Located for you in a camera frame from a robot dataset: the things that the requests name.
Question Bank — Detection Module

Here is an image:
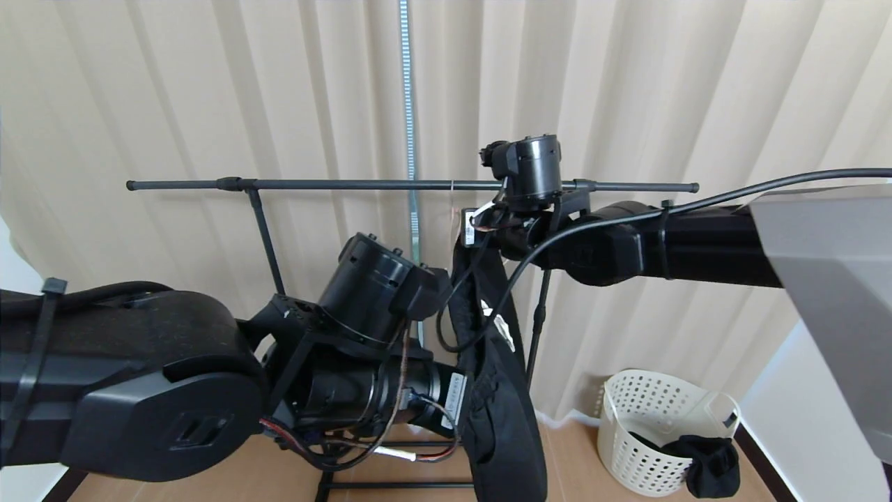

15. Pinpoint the white laundry basket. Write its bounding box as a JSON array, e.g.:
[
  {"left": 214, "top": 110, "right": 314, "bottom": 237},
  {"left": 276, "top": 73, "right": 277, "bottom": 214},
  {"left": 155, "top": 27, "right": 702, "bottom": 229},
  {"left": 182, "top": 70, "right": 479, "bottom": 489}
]
[{"left": 596, "top": 370, "right": 741, "bottom": 497}]

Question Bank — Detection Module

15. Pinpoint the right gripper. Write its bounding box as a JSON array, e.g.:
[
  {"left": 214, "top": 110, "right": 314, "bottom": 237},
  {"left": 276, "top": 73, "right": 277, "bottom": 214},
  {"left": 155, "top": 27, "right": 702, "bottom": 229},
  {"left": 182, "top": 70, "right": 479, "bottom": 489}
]
[{"left": 460, "top": 202, "right": 556, "bottom": 263}]

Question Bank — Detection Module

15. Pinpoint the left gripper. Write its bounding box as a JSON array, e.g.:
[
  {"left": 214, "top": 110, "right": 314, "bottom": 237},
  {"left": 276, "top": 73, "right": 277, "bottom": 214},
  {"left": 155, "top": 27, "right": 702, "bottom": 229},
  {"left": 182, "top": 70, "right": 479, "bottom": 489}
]
[{"left": 307, "top": 349, "right": 468, "bottom": 437}]

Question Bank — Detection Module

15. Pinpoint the black clothes rack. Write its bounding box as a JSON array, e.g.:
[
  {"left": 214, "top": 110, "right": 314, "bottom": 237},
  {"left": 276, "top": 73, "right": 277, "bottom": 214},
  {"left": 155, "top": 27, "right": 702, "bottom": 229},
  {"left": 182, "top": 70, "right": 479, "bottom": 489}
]
[{"left": 125, "top": 177, "right": 700, "bottom": 502}]

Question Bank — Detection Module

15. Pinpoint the beige curtain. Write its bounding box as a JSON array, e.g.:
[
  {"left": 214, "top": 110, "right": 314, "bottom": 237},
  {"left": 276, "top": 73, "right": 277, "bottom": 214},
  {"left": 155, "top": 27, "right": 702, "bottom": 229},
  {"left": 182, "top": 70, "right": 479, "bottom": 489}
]
[{"left": 0, "top": 0, "right": 892, "bottom": 426}]

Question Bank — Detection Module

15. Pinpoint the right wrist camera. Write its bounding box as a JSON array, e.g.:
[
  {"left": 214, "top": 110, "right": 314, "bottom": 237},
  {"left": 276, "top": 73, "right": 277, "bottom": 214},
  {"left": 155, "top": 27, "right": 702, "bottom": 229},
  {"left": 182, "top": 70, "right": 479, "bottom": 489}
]
[{"left": 479, "top": 139, "right": 520, "bottom": 183}]

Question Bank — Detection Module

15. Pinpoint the black garment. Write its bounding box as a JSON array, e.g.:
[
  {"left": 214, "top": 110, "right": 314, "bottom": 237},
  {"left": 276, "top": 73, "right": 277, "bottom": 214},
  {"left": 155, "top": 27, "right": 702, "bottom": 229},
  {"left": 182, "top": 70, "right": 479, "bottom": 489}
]
[
  {"left": 627, "top": 432, "right": 741, "bottom": 499},
  {"left": 449, "top": 241, "right": 548, "bottom": 502}
]

